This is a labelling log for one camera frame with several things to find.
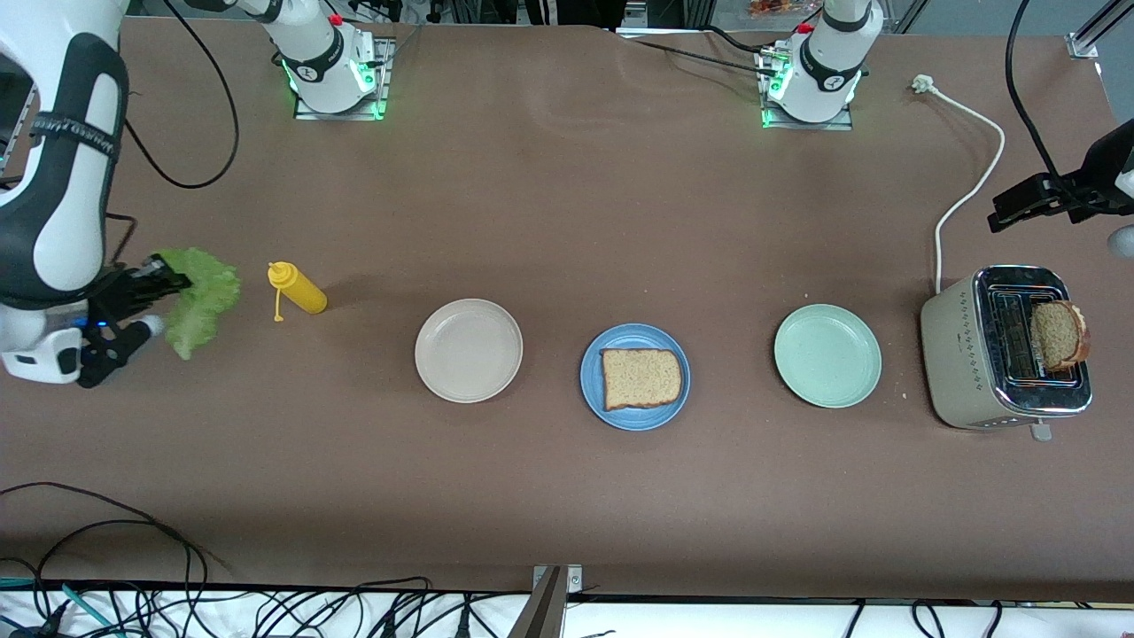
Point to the person in black clothing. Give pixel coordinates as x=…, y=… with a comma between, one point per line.
x=576, y=9

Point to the green lettuce leaf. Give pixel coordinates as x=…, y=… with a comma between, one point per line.
x=208, y=297

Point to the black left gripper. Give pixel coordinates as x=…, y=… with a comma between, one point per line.
x=1101, y=174

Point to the cream white plate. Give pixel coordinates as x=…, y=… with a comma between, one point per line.
x=469, y=351

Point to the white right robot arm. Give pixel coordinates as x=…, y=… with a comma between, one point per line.
x=53, y=221

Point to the aluminium bracket profile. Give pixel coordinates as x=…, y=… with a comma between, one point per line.
x=545, y=611

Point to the chrome beige toaster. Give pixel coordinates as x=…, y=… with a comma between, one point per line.
x=961, y=363

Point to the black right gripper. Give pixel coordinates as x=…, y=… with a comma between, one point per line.
x=118, y=293

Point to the orange packet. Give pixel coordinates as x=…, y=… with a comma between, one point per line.
x=780, y=7

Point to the pale green plate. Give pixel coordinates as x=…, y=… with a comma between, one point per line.
x=827, y=356

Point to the blue plate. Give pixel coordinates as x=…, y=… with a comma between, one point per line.
x=635, y=421

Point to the yellow squeeze bottle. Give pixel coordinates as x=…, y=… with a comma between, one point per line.
x=301, y=291

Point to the brown bread slice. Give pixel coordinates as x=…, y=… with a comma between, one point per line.
x=1061, y=335
x=642, y=379

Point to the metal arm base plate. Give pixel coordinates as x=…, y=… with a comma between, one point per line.
x=341, y=111
x=846, y=122

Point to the aluminium corner strut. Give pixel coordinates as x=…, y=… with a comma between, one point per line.
x=1090, y=35

